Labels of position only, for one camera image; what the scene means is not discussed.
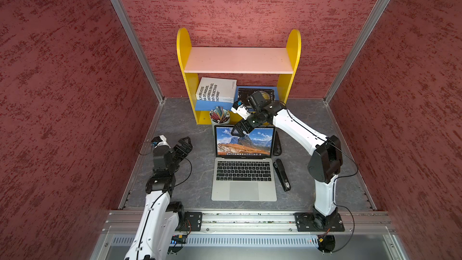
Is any silver laptop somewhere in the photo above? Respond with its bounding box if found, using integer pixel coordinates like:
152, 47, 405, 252
211, 125, 277, 202

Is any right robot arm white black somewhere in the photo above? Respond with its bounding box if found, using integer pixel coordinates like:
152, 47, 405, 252
232, 91, 343, 231

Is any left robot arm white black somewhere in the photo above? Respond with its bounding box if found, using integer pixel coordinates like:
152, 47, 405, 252
124, 135, 193, 260

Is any green pencil cup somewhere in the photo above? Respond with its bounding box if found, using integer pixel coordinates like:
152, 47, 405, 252
211, 119, 231, 126

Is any colored pencils bundle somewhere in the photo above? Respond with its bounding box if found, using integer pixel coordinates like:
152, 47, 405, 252
209, 106, 231, 121

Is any black book gold cover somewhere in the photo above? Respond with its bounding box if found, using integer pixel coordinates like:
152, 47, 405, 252
237, 87, 276, 110

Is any yellow shelf with pink board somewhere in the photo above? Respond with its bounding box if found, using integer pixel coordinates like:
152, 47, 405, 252
176, 28, 302, 125

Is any white book black text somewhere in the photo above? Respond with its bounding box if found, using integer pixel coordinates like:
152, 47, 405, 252
196, 77, 237, 103

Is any black stapler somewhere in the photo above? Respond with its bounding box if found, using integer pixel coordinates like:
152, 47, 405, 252
273, 159, 291, 192

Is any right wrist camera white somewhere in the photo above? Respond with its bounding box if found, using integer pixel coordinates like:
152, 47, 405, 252
231, 101, 251, 120

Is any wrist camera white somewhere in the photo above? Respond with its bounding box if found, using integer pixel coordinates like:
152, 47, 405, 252
151, 135, 170, 149
231, 101, 251, 120

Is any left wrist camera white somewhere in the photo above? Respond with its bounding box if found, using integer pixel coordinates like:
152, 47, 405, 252
151, 135, 170, 149

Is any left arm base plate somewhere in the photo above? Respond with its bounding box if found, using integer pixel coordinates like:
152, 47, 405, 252
176, 212, 203, 232

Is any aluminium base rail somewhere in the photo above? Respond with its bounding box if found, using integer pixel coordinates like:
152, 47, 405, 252
102, 210, 396, 235

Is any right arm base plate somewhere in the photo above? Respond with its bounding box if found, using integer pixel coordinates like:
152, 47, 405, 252
294, 210, 345, 232

